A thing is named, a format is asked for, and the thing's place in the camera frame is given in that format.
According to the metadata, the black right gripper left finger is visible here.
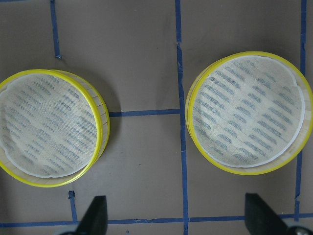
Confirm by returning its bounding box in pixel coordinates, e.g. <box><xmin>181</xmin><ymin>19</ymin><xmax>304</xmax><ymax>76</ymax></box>
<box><xmin>75</xmin><ymin>195</ymin><xmax>108</xmax><ymax>235</ymax></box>

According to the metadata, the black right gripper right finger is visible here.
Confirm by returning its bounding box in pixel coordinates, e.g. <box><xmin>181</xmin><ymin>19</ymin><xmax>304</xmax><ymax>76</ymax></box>
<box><xmin>245</xmin><ymin>193</ymin><xmax>293</xmax><ymax>235</ymax></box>

